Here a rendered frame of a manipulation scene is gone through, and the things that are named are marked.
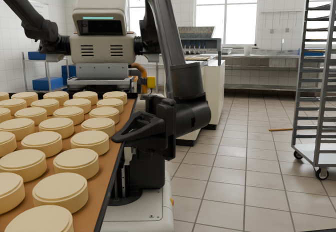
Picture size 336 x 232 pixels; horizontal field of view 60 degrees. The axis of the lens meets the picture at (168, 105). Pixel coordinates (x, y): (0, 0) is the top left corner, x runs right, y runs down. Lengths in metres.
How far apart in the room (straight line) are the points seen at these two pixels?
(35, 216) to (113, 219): 1.28
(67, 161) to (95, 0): 0.99
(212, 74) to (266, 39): 3.19
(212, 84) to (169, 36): 3.07
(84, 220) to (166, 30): 0.50
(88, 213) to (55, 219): 0.04
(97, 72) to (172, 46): 0.66
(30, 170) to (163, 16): 0.49
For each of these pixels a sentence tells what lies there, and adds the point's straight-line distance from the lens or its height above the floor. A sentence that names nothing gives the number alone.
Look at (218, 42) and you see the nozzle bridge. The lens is 3.69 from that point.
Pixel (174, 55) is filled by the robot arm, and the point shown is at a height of 1.09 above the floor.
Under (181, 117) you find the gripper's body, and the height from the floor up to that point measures 1.00.
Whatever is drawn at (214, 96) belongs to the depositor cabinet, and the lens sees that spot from 3.76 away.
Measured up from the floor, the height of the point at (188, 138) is 0.10.
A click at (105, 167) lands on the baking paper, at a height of 0.97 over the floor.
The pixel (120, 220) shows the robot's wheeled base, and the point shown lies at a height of 0.28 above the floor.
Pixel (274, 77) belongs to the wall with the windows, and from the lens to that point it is 6.80.
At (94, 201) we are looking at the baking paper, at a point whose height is 0.96.
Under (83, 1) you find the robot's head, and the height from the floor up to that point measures 1.28.
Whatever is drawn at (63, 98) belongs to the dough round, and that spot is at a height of 1.01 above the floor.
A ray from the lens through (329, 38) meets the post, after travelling 2.55.
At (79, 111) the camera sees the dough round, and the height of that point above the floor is 1.00.
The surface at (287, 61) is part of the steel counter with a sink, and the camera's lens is 6.17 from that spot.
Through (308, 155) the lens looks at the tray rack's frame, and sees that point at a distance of 2.89.
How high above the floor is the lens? 1.12
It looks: 12 degrees down
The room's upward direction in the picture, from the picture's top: straight up
